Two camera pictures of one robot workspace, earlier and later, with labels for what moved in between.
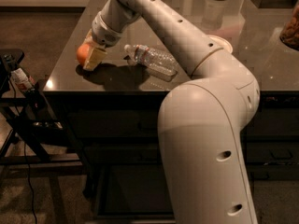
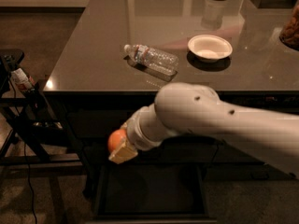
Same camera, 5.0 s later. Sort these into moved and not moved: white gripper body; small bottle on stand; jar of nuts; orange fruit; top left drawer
Moved: orange fruit; white gripper body
Not moved: top left drawer; small bottle on stand; jar of nuts
